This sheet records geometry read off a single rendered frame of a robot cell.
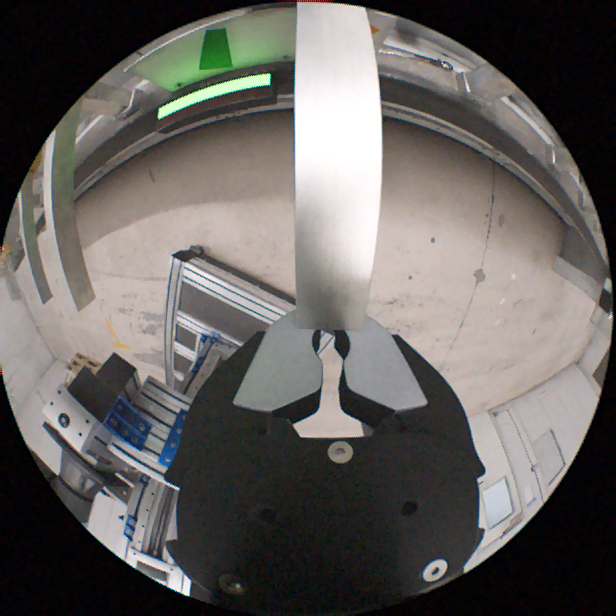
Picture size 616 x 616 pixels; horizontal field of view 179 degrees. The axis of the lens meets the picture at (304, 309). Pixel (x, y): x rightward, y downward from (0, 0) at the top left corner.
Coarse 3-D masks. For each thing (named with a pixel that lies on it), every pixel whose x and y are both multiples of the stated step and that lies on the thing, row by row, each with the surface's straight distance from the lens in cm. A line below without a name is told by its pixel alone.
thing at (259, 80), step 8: (240, 80) 30; (248, 80) 30; (256, 80) 29; (264, 80) 29; (208, 88) 32; (216, 88) 31; (224, 88) 30; (232, 88) 30; (240, 88) 29; (192, 96) 32; (200, 96) 32; (208, 96) 31; (168, 104) 35; (176, 104) 34; (184, 104) 33; (160, 112) 35; (168, 112) 34
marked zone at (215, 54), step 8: (208, 32) 26; (216, 32) 26; (224, 32) 26; (208, 40) 27; (216, 40) 27; (224, 40) 27; (208, 48) 28; (216, 48) 28; (224, 48) 28; (208, 56) 29; (216, 56) 29; (224, 56) 29; (200, 64) 30; (208, 64) 31; (216, 64) 31; (224, 64) 31; (232, 64) 31
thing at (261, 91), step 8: (248, 88) 29; (256, 88) 28; (264, 88) 28; (216, 96) 30; (224, 96) 29; (232, 96) 29; (240, 96) 28; (248, 96) 28; (256, 96) 28; (264, 96) 28; (192, 104) 32; (200, 104) 31; (208, 104) 30; (216, 104) 29; (224, 104) 29; (176, 112) 33; (184, 112) 32; (192, 112) 31; (160, 120) 34; (168, 120) 33; (176, 120) 32
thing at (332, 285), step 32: (320, 32) 11; (352, 32) 11; (320, 64) 9; (352, 64) 9; (320, 96) 8; (352, 96) 8; (320, 128) 7; (352, 128) 8; (320, 160) 7; (352, 160) 7; (320, 192) 7; (352, 192) 7; (320, 224) 7; (352, 224) 7; (320, 256) 7; (352, 256) 7; (320, 288) 8; (352, 288) 8; (320, 320) 8; (352, 320) 9
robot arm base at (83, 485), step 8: (64, 456) 67; (64, 464) 68; (72, 464) 65; (64, 472) 68; (72, 472) 66; (80, 472) 64; (64, 480) 69; (72, 480) 67; (80, 480) 66; (88, 480) 67; (96, 480) 66; (72, 488) 68; (80, 488) 67; (88, 488) 67; (96, 488) 68; (80, 496) 68; (88, 496) 69
